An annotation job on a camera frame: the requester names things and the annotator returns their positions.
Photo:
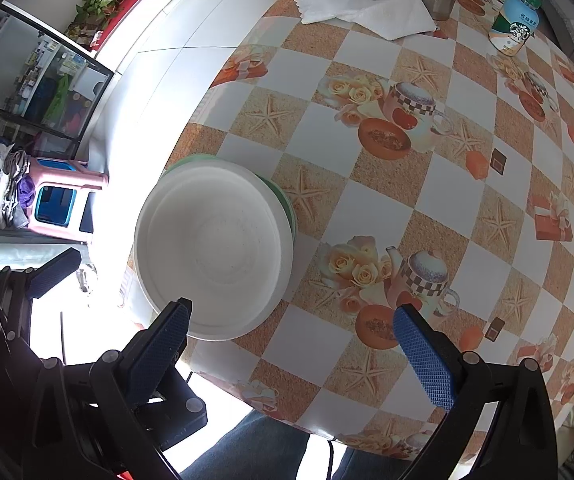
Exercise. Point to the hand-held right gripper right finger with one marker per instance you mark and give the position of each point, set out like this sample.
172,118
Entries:
424,360

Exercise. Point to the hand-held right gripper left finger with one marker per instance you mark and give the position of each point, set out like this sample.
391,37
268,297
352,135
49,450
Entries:
159,355

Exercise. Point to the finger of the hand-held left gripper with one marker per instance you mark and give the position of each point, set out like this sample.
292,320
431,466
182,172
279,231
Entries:
187,410
57,270

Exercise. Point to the large white bowl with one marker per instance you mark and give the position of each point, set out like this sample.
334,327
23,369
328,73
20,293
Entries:
140,247

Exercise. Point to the small white bowl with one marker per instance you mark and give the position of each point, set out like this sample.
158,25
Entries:
217,250

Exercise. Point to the green square plate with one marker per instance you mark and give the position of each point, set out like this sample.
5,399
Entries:
289,215

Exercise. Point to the person's blue jeans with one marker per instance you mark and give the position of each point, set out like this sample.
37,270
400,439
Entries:
247,450

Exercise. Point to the grey and purple cloth pile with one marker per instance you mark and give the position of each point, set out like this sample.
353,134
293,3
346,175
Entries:
14,185

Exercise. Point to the pink plastic stool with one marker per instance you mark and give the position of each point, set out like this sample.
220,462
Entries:
82,177

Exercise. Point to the checkered printed tablecloth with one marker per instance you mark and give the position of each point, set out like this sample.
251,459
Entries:
417,185

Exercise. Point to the glass display cabinet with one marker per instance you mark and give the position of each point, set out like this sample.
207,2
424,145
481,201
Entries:
42,85

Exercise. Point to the green potted plant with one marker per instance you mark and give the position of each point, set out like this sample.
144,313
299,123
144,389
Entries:
99,2

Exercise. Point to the white and green drink bottle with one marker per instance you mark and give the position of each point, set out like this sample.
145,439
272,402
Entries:
509,25

